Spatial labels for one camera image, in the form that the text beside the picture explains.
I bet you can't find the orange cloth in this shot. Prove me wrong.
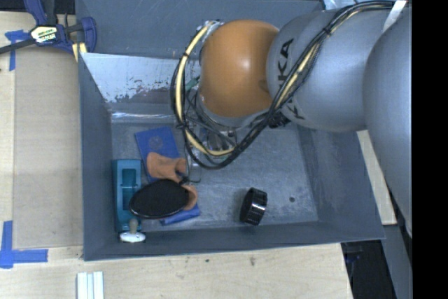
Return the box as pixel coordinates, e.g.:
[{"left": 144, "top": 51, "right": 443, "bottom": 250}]
[{"left": 146, "top": 152, "right": 199, "bottom": 211}]

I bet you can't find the blue booklet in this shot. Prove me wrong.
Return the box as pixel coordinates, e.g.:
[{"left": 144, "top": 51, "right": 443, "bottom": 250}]
[{"left": 134, "top": 126, "right": 202, "bottom": 226}]

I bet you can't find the white and beige knob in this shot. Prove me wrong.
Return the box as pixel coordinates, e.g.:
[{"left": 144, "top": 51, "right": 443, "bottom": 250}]
[{"left": 119, "top": 218, "right": 147, "bottom": 244}]

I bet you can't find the black oval disc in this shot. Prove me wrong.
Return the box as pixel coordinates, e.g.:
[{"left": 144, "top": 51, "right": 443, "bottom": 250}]
[{"left": 128, "top": 179, "right": 192, "bottom": 220}]

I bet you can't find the teal box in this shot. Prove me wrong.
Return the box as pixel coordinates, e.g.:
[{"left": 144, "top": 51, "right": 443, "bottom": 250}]
[{"left": 111, "top": 159, "right": 144, "bottom": 234}]

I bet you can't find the black ribbed cap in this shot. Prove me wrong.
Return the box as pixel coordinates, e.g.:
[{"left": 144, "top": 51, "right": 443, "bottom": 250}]
[{"left": 239, "top": 187, "right": 269, "bottom": 226}]

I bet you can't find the grey metal bin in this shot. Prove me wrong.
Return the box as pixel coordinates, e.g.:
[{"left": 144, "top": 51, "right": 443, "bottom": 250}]
[{"left": 73, "top": 0, "right": 386, "bottom": 262}]

